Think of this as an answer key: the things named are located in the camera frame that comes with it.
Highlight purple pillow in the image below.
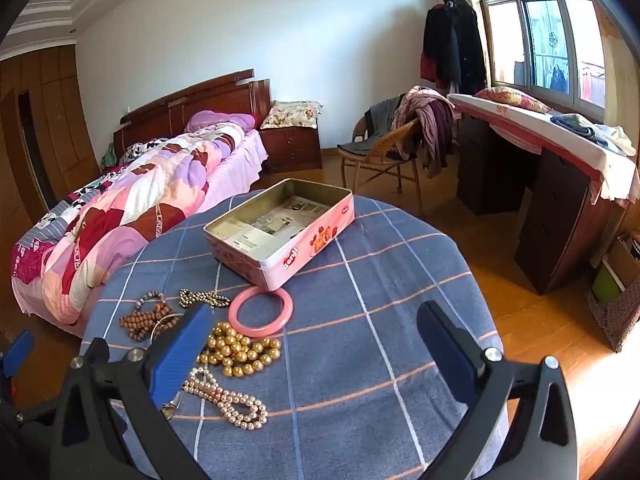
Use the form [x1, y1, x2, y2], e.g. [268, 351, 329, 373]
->
[185, 110, 257, 133]

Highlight wicker chair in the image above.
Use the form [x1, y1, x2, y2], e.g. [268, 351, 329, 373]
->
[337, 110, 426, 216]

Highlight metal bead chain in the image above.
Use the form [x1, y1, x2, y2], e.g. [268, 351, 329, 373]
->
[179, 288, 232, 310]

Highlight wooden bed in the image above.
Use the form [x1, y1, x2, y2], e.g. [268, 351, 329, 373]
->
[10, 69, 273, 338]

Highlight pink patchwork quilt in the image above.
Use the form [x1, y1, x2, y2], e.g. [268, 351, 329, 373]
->
[10, 122, 248, 326]

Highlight pink bangle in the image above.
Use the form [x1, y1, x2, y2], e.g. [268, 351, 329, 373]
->
[228, 286, 294, 337]

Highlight dark wooden desk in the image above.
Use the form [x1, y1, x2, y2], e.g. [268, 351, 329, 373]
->
[456, 105, 640, 296]

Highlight silver wristwatch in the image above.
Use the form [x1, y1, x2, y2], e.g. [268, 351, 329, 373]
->
[160, 392, 185, 420]

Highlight silver bangle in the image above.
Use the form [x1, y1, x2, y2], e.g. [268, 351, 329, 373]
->
[150, 312, 186, 343]

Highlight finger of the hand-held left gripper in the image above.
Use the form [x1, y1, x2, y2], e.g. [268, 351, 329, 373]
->
[10, 404, 65, 428]
[0, 330, 36, 383]

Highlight black and white floral blanket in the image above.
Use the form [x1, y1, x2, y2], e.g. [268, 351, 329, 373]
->
[120, 141, 166, 161]

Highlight white pad with red edge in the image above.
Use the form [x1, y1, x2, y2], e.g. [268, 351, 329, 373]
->
[446, 92, 640, 206]

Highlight blue checked tablecloth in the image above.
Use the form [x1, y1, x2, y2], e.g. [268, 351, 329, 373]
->
[79, 190, 506, 480]

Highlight wooden nightstand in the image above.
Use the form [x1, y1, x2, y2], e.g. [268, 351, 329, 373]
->
[259, 127, 323, 175]

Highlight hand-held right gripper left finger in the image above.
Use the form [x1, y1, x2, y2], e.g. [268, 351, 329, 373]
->
[47, 302, 216, 480]

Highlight pink and maroon clothes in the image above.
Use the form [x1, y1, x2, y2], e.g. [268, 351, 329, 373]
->
[391, 86, 457, 179]

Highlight brown wooden bead bracelet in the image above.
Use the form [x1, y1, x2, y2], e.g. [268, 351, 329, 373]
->
[119, 300, 183, 343]

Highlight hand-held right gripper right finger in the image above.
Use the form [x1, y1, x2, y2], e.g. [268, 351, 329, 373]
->
[416, 301, 578, 480]

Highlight pile of folded clothes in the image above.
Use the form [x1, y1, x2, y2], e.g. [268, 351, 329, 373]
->
[550, 112, 638, 157]

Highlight gold pearl necklace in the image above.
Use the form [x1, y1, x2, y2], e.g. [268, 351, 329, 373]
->
[197, 322, 282, 378]

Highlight floral cushion with white trim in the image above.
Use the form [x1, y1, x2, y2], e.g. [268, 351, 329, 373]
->
[260, 100, 323, 130]

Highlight green box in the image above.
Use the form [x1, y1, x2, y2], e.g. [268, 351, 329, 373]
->
[591, 260, 623, 303]

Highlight pink tin box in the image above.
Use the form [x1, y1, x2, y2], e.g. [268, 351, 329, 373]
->
[203, 178, 356, 292]

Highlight grey jacket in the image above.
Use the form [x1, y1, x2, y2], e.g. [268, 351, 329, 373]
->
[337, 95, 408, 157]

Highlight window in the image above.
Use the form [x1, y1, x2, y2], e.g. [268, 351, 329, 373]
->
[472, 0, 616, 123]

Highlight cardboard box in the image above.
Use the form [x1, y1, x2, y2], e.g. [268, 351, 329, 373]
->
[602, 232, 640, 291]

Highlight black hanging coats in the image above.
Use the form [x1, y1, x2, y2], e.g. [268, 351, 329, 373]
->
[422, 0, 488, 95]

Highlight dark bead bracelet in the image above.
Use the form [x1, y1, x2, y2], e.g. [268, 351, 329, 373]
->
[132, 290, 168, 311]

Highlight dark woven basket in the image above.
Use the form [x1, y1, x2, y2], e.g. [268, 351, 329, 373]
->
[586, 285, 640, 353]

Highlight wooden wardrobe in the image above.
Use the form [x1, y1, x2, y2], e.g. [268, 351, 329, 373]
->
[0, 42, 101, 226]

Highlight red floral pillow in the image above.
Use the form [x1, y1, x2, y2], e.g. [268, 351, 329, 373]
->
[474, 86, 553, 113]

